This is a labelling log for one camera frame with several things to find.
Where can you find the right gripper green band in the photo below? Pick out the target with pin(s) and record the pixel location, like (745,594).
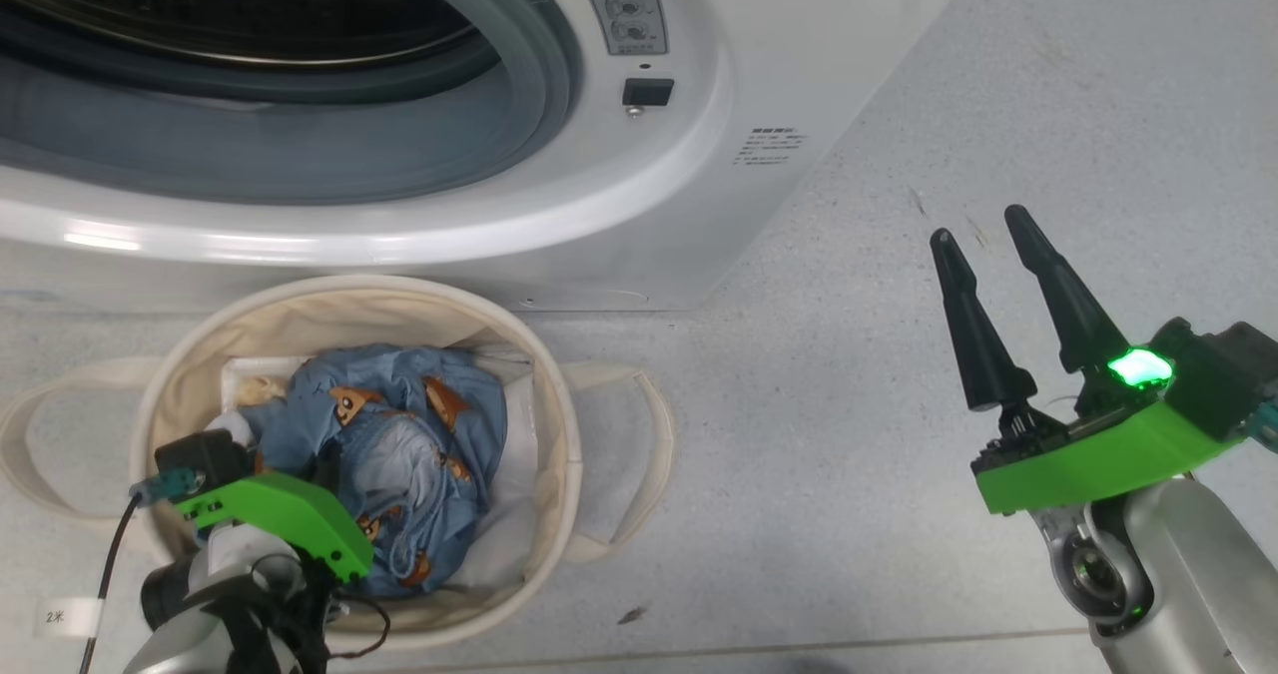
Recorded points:
(1088,464)

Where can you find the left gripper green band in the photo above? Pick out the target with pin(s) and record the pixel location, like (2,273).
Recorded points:
(290,509)

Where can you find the blue garment with orange print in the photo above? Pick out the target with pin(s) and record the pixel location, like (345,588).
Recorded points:
(399,434)

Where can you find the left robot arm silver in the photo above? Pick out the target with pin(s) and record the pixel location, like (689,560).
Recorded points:
(230,564)

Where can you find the cream canvas laundry basket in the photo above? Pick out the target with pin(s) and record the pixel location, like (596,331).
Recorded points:
(300,320)

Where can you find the white front-load washing machine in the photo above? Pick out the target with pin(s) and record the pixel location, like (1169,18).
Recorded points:
(799,55)

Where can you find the grey rubber door gasket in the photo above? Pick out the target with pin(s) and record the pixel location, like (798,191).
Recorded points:
(349,145)

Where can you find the black square door latch socket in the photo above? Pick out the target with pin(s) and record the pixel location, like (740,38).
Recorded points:
(648,92)

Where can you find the small printed text sticker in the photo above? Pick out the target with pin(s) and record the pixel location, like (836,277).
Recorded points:
(770,147)

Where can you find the small brown floor debris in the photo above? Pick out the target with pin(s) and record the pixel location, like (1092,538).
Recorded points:
(631,614)

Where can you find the grey warning label sticker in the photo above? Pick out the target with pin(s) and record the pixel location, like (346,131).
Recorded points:
(621,5)

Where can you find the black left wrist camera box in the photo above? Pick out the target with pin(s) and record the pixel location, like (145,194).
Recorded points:
(205,459)

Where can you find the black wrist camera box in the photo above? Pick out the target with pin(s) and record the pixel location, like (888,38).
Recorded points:
(1218,374)
(205,459)

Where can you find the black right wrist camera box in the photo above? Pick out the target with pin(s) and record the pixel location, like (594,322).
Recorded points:
(1218,374)

